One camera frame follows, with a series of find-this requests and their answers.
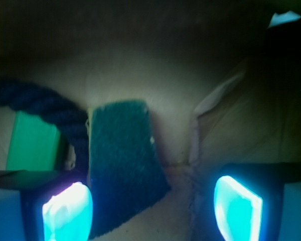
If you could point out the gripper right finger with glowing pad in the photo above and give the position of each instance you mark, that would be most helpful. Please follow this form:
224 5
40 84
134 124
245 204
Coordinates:
258 201

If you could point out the green and yellow sponge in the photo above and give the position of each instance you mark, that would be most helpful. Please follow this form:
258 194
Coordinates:
126 176

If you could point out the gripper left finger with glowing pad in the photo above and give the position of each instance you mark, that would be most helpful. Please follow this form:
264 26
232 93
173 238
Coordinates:
44 205

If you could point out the green wooden block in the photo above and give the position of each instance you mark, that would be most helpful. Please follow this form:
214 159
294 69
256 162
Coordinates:
35 145

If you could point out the brown paper bag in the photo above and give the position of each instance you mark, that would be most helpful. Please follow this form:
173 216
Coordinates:
216 94

